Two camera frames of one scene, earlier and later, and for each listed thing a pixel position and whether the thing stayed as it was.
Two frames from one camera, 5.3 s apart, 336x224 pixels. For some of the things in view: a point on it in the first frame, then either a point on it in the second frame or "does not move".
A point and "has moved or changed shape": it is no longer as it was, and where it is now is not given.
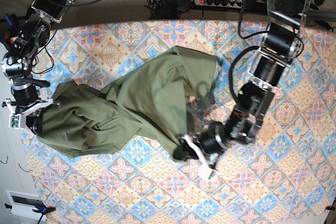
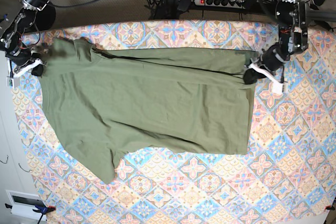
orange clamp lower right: (330, 207) does not move
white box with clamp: (22, 204) does not move
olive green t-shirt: (146, 107) has moved or changed shape
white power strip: (226, 2) does not move
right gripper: (210, 140) → (264, 66)
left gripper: (24, 95) → (27, 60)
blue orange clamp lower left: (43, 210) does not move
